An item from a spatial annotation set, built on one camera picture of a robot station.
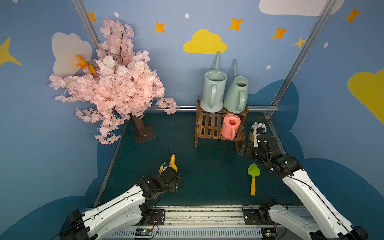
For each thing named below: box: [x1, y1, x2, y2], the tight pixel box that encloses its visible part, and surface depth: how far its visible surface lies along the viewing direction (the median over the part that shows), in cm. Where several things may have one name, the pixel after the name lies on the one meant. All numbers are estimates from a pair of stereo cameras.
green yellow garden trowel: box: [247, 163, 261, 197], surface depth 86 cm
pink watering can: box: [220, 114, 241, 141], surface depth 84 cm
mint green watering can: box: [224, 59, 249, 113], surface depth 79 cm
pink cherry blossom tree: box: [49, 17, 178, 145], surface depth 68 cm
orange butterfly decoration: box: [76, 54, 97, 76], surface depth 70 cm
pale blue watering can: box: [199, 50, 228, 113], surface depth 75 cm
